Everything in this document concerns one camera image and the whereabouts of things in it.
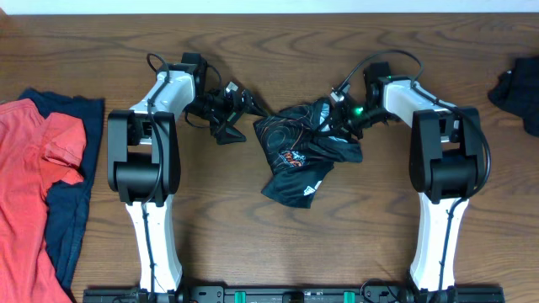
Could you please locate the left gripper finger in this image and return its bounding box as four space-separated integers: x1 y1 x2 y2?
216 122 247 145
242 89 268 117

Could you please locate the black patterned sports jersey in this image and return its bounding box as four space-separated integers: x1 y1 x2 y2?
253 98 363 209

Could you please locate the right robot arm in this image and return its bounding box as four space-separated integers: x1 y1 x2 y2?
325 62 492 301

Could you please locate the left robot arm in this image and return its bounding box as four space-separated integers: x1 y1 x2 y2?
107 53 268 302

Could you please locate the black garment at right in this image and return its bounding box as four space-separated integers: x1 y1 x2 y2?
488 56 538 137

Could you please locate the navy blue shirt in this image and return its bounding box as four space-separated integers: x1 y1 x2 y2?
20 88 104 295

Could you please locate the red shirt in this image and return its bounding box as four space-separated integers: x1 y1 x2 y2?
1 98 87 302

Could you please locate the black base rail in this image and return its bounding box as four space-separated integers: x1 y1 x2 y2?
83 284 505 303

